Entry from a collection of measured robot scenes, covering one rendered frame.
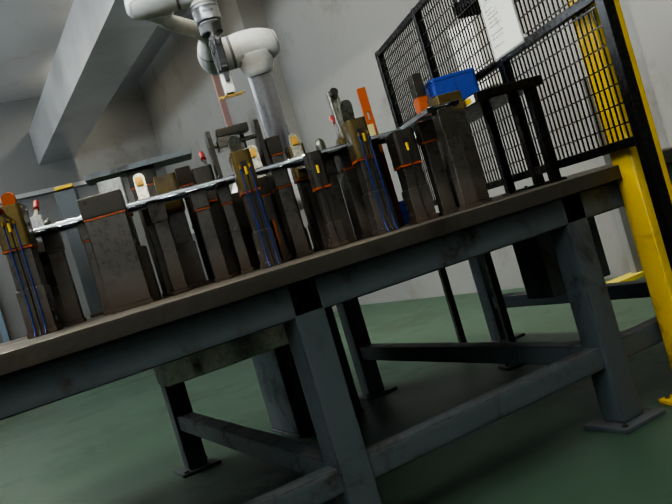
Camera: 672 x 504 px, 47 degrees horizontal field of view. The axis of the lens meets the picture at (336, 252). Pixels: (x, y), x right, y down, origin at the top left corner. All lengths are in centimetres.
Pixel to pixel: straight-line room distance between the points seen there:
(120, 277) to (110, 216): 17
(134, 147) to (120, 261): 1023
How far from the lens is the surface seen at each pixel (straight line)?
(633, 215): 231
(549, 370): 213
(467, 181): 217
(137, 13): 263
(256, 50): 312
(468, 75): 277
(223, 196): 241
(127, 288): 221
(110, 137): 1238
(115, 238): 221
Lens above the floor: 73
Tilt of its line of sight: 1 degrees down
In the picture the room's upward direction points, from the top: 16 degrees counter-clockwise
